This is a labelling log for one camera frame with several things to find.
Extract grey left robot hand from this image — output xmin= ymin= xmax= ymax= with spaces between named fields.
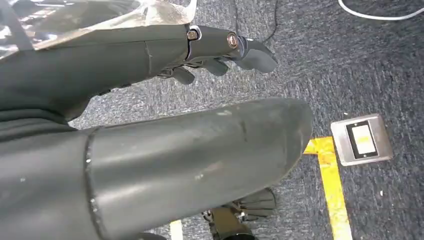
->
xmin=0 ymin=24 xmax=314 ymax=240

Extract thin black floor cable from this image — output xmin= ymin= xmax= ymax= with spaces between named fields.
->
xmin=233 ymin=0 xmax=279 ymax=43

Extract white floor cable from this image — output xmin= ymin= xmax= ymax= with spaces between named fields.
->
xmin=337 ymin=0 xmax=424 ymax=21

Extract steel floor socket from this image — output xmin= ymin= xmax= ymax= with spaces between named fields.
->
xmin=330 ymin=113 xmax=394 ymax=167

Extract white floor tape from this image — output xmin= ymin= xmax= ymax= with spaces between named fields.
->
xmin=169 ymin=219 xmax=184 ymax=240

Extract clear plastic film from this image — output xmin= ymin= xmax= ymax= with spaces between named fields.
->
xmin=0 ymin=0 xmax=198 ymax=61

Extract yellow floor tape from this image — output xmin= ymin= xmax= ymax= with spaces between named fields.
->
xmin=303 ymin=136 xmax=354 ymax=240

